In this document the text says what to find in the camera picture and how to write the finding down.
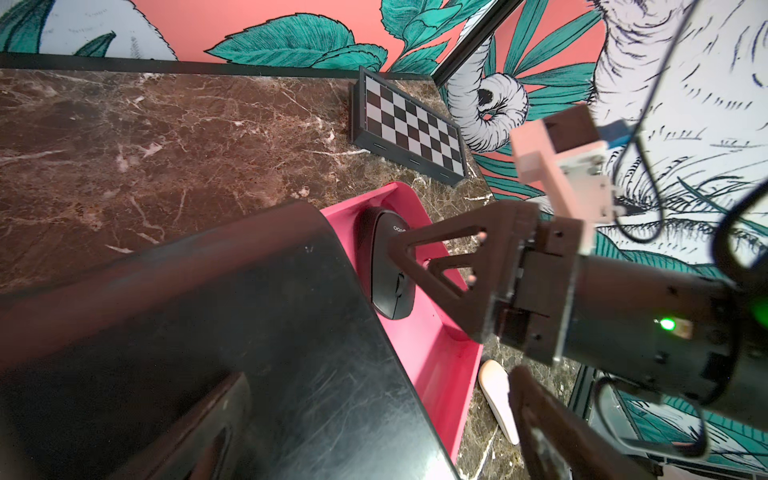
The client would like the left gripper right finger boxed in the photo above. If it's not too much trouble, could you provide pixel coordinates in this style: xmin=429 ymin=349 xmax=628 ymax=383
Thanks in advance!
xmin=508 ymin=366 xmax=654 ymax=479

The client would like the right black frame post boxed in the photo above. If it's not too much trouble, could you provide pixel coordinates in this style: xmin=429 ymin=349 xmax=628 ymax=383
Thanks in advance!
xmin=432 ymin=0 xmax=524 ymax=87

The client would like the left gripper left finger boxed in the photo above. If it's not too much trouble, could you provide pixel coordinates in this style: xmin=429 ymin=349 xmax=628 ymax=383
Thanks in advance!
xmin=108 ymin=372 xmax=251 ymax=479

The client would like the black computer mouse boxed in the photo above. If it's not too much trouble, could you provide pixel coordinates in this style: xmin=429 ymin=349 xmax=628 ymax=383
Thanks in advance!
xmin=355 ymin=206 xmax=415 ymax=320

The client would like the pink computer mouse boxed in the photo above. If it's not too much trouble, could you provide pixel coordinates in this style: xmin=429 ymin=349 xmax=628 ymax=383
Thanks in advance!
xmin=478 ymin=360 xmax=520 ymax=446

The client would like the pink drawer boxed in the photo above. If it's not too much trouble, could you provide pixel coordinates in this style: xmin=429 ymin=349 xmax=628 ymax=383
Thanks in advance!
xmin=321 ymin=182 xmax=483 ymax=462

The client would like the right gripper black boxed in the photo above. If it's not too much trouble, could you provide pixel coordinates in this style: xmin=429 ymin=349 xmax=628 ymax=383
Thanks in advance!
xmin=388 ymin=200 xmax=584 ymax=366

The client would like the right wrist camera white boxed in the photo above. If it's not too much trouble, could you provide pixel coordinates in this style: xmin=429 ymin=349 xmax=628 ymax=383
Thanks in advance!
xmin=509 ymin=105 xmax=630 ymax=255

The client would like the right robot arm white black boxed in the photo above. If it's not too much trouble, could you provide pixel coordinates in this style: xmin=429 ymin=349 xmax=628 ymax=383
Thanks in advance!
xmin=388 ymin=201 xmax=767 ymax=430

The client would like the black drawer cabinet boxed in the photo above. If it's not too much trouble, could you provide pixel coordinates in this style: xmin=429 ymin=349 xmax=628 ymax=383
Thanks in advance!
xmin=1 ymin=201 xmax=456 ymax=479

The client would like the black white checkerboard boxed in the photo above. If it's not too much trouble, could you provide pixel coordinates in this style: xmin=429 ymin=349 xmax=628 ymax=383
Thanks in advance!
xmin=349 ymin=67 xmax=468 ymax=186

